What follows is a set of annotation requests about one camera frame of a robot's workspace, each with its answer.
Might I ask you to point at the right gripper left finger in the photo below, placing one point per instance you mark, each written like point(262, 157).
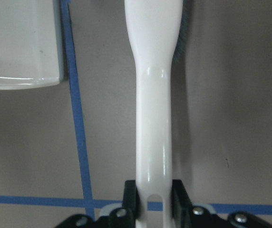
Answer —
point(123, 216)

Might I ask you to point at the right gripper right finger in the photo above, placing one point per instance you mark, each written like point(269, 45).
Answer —
point(188, 215)

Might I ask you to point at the white hand brush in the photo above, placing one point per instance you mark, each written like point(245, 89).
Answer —
point(153, 30)

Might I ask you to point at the beige plastic dustpan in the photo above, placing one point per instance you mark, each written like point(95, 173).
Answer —
point(31, 46)

